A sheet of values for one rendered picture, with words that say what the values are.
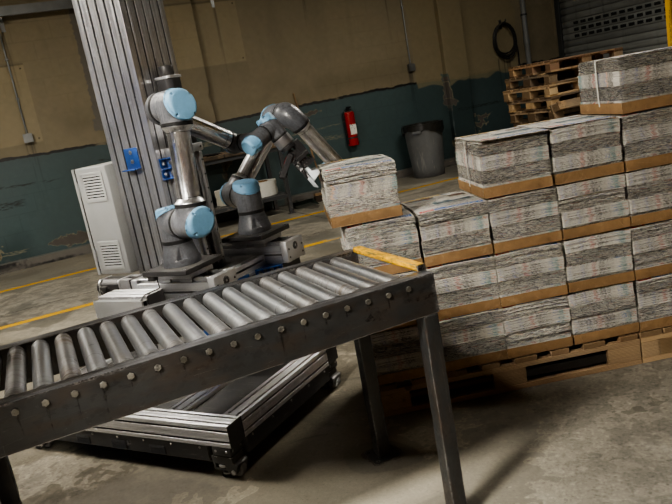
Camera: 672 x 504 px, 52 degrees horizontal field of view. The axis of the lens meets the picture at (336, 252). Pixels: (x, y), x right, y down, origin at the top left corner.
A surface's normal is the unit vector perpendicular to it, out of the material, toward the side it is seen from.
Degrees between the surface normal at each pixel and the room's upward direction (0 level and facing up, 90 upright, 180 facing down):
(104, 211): 90
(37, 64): 90
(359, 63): 90
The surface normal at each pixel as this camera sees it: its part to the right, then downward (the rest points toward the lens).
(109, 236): -0.47, 0.28
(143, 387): 0.41, 0.13
